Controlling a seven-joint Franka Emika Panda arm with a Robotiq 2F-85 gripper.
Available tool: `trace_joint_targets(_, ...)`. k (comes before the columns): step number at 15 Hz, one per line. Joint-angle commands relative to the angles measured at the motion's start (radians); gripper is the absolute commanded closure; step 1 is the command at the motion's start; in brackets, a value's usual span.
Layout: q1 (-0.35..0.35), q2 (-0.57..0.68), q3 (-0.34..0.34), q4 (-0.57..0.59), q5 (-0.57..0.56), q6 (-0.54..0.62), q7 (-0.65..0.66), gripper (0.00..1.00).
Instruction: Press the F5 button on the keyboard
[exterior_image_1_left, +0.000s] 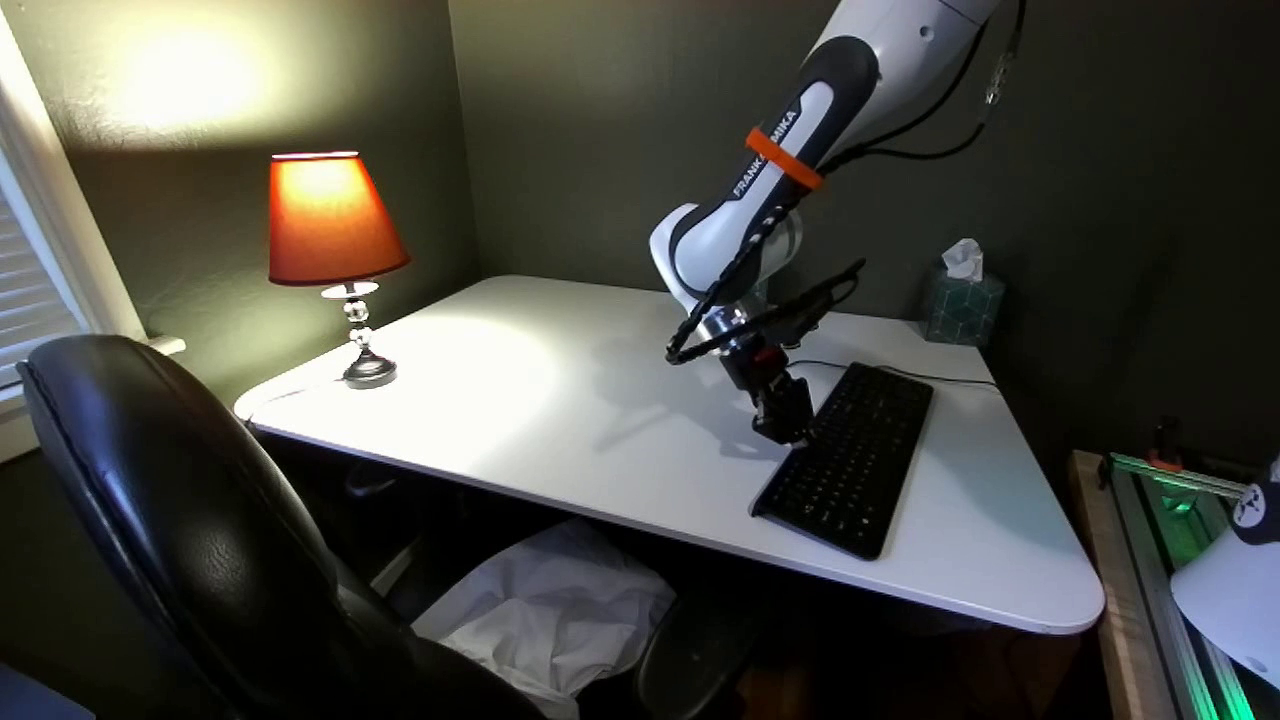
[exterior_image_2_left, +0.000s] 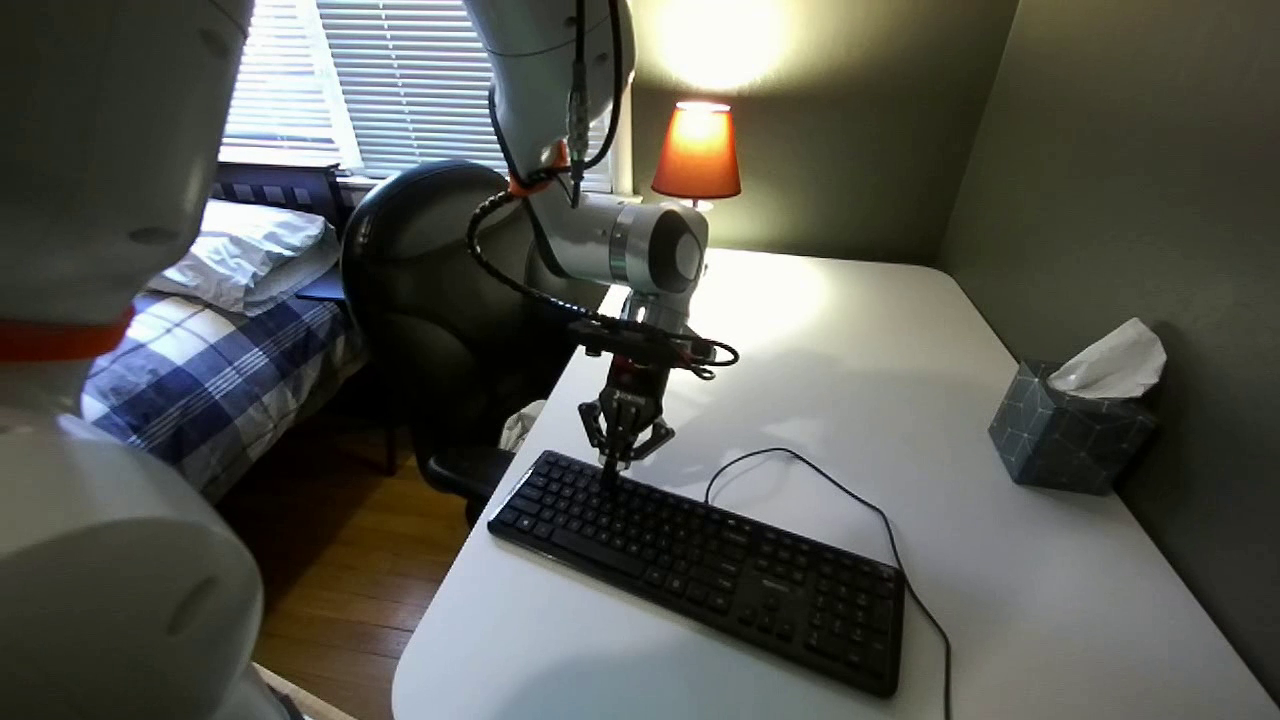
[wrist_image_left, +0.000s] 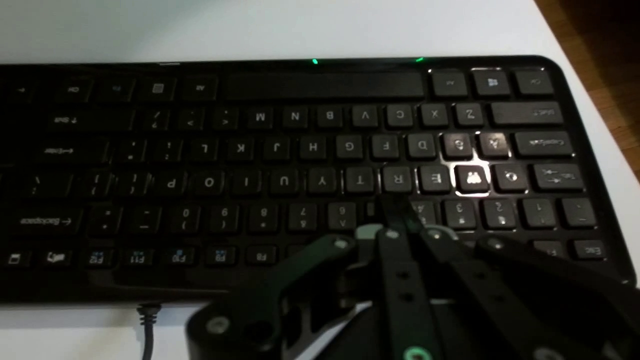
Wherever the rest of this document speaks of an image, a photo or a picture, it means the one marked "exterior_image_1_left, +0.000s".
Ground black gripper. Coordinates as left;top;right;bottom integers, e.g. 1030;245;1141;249
734;331;818;447

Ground black computer keyboard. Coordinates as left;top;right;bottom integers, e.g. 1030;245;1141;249
749;357;940;565

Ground orange band on arm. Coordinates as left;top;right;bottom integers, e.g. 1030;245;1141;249
738;123;829;196

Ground grey green tissue box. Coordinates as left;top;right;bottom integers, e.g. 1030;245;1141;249
919;266;1009;347

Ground white tissue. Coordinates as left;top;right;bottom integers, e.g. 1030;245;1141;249
934;230;987;283

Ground white crumpled bag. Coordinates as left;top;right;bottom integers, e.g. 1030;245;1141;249
406;517;678;720

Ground black cap with logo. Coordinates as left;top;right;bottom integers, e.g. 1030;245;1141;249
1223;454;1280;549

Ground white rounded plastic casing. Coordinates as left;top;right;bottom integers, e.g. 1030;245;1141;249
1166;527;1280;692

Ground orange shade table lamp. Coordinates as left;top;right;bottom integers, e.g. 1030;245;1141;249
265;143;414;394

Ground black leather office chair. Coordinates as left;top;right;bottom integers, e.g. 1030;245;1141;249
10;328;766;720

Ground white window blinds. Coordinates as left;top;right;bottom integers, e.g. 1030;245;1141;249
0;141;88;393

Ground black robot cable hose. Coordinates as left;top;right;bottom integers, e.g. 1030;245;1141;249
659;0;1035;370

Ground wooden board frame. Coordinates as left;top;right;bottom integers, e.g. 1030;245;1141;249
1063;444;1205;720

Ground metal rail with green light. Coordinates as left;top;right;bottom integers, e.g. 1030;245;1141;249
1105;447;1265;720

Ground white window frame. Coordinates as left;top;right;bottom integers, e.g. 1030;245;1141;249
0;6;190;466

